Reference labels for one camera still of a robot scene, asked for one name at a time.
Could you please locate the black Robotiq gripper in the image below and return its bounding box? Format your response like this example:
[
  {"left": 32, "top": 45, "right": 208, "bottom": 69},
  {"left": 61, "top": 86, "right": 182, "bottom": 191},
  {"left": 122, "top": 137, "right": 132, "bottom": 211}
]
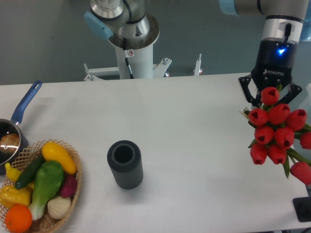
[{"left": 238, "top": 40, "right": 302, "bottom": 107}]

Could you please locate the red tulip bouquet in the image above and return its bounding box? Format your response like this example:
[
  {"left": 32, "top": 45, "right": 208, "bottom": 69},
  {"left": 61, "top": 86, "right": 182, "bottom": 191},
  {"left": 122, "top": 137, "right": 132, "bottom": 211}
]
[{"left": 241, "top": 87, "right": 311, "bottom": 185}]

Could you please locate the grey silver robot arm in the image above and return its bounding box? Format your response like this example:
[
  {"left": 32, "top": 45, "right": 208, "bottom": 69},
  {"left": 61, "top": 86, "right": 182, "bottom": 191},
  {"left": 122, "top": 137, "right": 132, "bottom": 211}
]
[{"left": 84, "top": 0, "right": 309, "bottom": 107}]

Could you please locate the dark grey ribbed vase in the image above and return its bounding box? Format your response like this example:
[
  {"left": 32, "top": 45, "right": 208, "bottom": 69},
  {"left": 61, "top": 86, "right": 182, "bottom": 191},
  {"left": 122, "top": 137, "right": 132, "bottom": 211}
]
[{"left": 107, "top": 140, "right": 143, "bottom": 190}]

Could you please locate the blue transparent water bottle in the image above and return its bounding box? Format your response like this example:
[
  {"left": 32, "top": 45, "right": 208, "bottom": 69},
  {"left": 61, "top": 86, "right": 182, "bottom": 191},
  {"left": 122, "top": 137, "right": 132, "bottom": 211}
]
[{"left": 300, "top": 18, "right": 311, "bottom": 42}]

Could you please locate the black device at edge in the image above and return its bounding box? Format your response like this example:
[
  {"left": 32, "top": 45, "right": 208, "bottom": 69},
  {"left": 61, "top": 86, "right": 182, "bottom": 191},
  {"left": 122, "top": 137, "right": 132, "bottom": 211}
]
[{"left": 293, "top": 197, "right": 311, "bottom": 222}]

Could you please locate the purple red radish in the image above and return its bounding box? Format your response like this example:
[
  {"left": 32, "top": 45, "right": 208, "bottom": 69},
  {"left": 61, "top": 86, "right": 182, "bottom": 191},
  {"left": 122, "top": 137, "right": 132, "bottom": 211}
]
[{"left": 60, "top": 175, "right": 77, "bottom": 198}]

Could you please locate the yellow squash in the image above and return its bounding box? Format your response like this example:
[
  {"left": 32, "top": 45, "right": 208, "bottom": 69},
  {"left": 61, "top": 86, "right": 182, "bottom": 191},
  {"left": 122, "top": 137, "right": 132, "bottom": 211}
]
[{"left": 42, "top": 142, "right": 77, "bottom": 175}]

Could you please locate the green bok choy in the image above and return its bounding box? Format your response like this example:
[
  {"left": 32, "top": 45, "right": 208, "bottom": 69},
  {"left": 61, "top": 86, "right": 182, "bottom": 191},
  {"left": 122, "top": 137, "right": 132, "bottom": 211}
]
[{"left": 29, "top": 161, "right": 64, "bottom": 221}]

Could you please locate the white garlic bulb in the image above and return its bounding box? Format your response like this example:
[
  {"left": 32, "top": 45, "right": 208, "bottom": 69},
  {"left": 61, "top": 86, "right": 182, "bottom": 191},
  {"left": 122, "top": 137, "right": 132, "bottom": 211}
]
[{"left": 47, "top": 196, "right": 71, "bottom": 219}]

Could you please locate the dark green cucumber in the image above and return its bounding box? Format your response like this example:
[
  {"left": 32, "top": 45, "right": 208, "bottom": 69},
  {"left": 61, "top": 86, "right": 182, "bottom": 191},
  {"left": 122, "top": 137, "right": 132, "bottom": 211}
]
[{"left": 15, "top": 154, "right": 46, "bottom": 189}]

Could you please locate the woven wicker basket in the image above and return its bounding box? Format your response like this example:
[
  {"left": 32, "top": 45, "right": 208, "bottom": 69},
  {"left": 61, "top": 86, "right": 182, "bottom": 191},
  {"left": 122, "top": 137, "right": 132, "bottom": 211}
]
[{"left": 0, "top": 138, "right": 83, "bottom": 233}]

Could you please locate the brown bread roll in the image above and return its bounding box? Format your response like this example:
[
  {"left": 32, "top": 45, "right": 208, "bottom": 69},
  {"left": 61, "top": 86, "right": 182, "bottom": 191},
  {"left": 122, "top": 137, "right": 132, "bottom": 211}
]
[{"left": 0, "top": 133, "right": 19, "bottom": 154}]

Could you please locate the small yellow banana pepper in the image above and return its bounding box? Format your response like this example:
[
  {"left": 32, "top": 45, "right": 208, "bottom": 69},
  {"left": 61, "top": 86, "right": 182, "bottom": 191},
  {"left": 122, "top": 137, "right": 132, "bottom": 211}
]
[{"left": 5, "top": 163, "right": 34, "bottom": 191}]

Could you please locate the yellow bell pepper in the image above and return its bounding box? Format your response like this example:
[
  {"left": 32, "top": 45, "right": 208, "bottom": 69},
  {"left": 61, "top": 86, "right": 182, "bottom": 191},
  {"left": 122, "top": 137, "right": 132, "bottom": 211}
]
[{"left": 0, "top": 185, "right": 32, "bottom": 209}]

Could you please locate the orange fruit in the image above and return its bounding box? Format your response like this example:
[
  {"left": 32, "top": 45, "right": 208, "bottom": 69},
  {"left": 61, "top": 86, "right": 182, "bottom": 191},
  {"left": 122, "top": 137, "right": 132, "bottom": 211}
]
[{"left": 4, "top": 205, "right": 32, "bottom": 233}]

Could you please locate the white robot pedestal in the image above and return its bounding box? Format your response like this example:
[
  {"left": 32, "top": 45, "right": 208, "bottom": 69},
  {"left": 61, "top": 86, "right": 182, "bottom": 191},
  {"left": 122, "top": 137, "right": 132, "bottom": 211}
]
[{"left": 109, "top": 13, "right": 160, "bottom": 79}]

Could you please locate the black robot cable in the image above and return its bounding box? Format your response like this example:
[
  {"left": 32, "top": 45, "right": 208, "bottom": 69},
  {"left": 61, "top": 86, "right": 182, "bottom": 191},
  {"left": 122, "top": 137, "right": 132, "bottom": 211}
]
[{"left": 122, "top": 37, "right": 135, "bottom": 80}]

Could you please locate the white metal base frame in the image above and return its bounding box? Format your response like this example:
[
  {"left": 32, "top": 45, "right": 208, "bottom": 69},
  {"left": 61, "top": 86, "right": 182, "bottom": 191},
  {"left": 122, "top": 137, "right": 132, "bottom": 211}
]
[{"left": 84, "top": 53, "right": 204, "bottom": 82}]

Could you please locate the blue handled saucepan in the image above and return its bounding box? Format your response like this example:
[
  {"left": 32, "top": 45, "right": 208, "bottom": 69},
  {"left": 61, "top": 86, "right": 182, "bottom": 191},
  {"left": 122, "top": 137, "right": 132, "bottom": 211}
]
[{"left": 0, "top": 81, "right": 42, "bottom": 175}]

